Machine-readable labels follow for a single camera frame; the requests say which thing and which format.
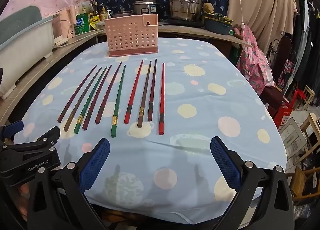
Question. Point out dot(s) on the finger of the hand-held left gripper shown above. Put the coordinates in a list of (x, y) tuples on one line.
[(51, 135), (13, 127)]

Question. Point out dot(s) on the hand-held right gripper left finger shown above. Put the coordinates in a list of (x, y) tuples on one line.
[(95, 167)]

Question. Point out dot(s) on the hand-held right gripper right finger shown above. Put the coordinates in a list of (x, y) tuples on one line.
[(225, 165)]

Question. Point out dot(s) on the row of coloured chopsticks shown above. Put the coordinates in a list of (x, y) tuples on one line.
[(83, 99)]

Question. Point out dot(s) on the dark maroon chopstick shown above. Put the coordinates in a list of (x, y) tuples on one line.
[(152, 90), (77, 94)]

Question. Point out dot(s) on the green chopstick gold band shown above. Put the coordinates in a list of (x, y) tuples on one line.
[(119, 100), (91, 100)]

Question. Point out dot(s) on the red chopstick black band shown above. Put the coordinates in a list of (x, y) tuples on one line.
[(162, 97), (134, 91)]

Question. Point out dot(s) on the brown chopstick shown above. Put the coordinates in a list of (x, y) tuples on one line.
[(145, 94)]

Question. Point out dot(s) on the pink perforated chopstick holder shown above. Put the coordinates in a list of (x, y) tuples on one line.
[(130, 37)]

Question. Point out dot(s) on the person's left hand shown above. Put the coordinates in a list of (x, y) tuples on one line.
[(23, 200)]

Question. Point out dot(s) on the red plastic stool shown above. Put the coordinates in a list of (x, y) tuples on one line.
[(285, 112)]

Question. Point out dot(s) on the white dish drainer teal lid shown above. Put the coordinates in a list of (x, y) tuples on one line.
[(20, 45)]

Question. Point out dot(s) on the blue planet print tablecloth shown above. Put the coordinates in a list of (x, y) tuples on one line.
[(175, 95)]

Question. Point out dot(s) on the pink electric kettle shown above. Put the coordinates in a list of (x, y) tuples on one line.
[(70, 22), (58, 32)]

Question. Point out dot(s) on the pink floral cloth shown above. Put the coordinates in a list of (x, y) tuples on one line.
[(252, 62)]

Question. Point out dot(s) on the small wooden stool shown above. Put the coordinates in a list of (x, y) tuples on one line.
[(308, 92)]

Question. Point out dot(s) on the green tin can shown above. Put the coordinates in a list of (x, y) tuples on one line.
[(82, 24)]

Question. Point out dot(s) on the clear food container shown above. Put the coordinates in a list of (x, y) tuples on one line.
[(100, 24)]

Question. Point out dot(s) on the yellow snack packet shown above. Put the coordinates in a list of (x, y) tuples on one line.
[(94, 21)]

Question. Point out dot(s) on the yellow pump bottle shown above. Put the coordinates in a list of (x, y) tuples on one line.
[(103, 14)]

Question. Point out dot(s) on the white carton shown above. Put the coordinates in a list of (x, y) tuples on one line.
[(83, 8)]

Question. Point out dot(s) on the dark glass bottle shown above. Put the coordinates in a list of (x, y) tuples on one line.
[(95, 10)]

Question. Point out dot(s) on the blue basin with vegetables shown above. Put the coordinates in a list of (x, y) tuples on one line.
[(217, 26)]

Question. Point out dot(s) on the dark hanging clothes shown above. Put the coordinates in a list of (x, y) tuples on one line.
[(307, 40)]

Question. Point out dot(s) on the black induction cooker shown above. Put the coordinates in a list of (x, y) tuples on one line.
[(180, 22)]

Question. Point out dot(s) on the brown loofah sponge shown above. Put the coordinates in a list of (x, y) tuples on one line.
[(208, 8)]

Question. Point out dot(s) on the steel rice cooker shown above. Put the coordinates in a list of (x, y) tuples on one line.
[(145, 6)]

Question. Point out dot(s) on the beige curtain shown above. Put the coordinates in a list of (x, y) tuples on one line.
[(262, 3)]

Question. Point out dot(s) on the stainless steel steamer pot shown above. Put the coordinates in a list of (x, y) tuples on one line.
[(186, 3)]

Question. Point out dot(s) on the wooden frame stool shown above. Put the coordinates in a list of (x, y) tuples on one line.
[(298, 182), (311, 120)]

